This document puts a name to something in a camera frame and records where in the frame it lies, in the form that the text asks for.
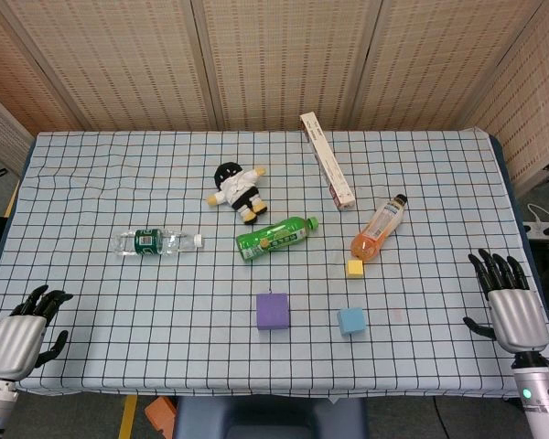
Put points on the orange drink bottle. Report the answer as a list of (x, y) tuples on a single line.
[(375, 233)]

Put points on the yellow floor tape strip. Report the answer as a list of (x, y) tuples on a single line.
[(127, 418)]

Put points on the purple foam cube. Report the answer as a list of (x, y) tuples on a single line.
[(272, 312)]

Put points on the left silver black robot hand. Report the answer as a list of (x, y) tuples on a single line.
[(13, 338)]

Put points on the clear water bottle green label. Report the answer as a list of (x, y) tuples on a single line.
[(146, 242)]

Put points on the black white plush doll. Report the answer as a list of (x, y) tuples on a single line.
[(238, 189)]

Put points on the yellow foam cube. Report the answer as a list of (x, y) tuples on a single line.
[(354, 269)]

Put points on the pale woven screen panel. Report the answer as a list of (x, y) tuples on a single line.
[(0, 132)]

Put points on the white power strip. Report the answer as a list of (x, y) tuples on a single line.
[(537, 230)]

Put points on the long white red box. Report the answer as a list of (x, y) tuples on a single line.
[(327, 160)]

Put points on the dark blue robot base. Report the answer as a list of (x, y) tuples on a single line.
[(270, 418)]

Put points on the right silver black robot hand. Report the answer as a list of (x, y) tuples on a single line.
[(517, 315)]

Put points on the green tea bottle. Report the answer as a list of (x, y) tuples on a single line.
[(270, 240)]

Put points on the bamboo screen panel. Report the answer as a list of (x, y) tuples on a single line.
[(119, 59), (18, 55), (283, 55), (540, 114), (439, 59)]

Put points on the blue foam cube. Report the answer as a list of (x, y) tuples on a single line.
[(351, 321)]

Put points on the orange block on floor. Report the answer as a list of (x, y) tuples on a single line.
[(160, 416)]

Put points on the blue checkered tablecloth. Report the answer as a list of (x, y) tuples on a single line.
[(119, 320)]

